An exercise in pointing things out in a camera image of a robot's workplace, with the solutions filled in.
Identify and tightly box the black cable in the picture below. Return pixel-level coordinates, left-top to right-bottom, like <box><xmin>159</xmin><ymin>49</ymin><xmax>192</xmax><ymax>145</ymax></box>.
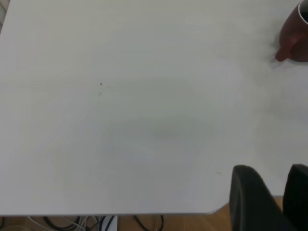
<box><xmin>133</xmin><ymin>215</ymin><xmax>165</xmax><ymax>231</ymax></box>
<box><xmin>43</xmin><ymin>216</ymin><xmax>81</xmax><ymax>231</ymax></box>

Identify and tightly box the white power strip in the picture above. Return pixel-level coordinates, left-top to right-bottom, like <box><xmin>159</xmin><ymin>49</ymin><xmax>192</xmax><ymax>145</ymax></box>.
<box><xmin>100</xmin><ymin>216</ymin><xmax>118</xmax><ymax>231</ymax></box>

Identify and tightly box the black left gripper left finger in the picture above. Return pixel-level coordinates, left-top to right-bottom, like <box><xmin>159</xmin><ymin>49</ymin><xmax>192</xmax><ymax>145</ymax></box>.
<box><xmin>228</xmin><ymin>165</ymin><xmax>298</xmax><ymax>231</ymax></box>

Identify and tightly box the red ceramic mug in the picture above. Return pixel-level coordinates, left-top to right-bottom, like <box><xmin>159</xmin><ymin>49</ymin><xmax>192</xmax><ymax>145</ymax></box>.
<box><xmin>275</xmin><ymin>0</ymin><xmax>308</xmax><ymax>63</ymax></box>

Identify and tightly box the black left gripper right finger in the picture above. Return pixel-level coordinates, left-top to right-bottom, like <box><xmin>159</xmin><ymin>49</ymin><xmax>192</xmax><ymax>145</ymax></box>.
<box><xmin>282</xmin><ymin>164</ymin><xmax>308</xmax><ymax>231</ymax></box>

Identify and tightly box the white cable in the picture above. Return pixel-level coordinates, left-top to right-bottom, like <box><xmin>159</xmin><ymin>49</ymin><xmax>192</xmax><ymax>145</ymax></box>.
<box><xmin>27</xmin><ymin>216</ymin><xmax>106</xmax><ymax>231</ymax></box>

